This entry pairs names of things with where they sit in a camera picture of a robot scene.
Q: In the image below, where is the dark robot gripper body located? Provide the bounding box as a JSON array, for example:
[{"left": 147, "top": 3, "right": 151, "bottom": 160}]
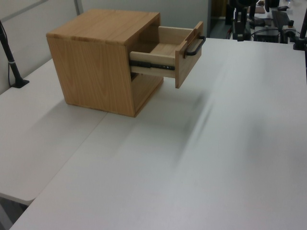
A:
[{"left": 232, "top": 6, "right": 250, "bottom": 26}]

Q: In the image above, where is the black metal handle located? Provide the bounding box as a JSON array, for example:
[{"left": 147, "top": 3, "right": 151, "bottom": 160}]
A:
[{"left": 129, "top": 21, "right": 206, "bottom": 89}]

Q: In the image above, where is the black computer box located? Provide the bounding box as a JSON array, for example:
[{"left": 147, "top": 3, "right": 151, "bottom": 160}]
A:
[{"left": 254, "top": 30, "right": 280, "bottom": 43}]

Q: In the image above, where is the oak wooden cabinet box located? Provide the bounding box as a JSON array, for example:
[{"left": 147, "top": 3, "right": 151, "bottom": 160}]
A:
[{"left": 46, "top": 9, "right": 164, "bottom": 118}]

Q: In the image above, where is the black clamp camera stand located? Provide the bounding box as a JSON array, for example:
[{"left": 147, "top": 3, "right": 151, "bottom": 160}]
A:
[{"left": 292, "top": 0, "right": 307, "bottom": 51}]

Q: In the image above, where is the black camera stand pole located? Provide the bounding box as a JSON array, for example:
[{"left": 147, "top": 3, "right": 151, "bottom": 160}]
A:
[{"left": 0, "top": 20, "right": 30, "bottom": 88}]

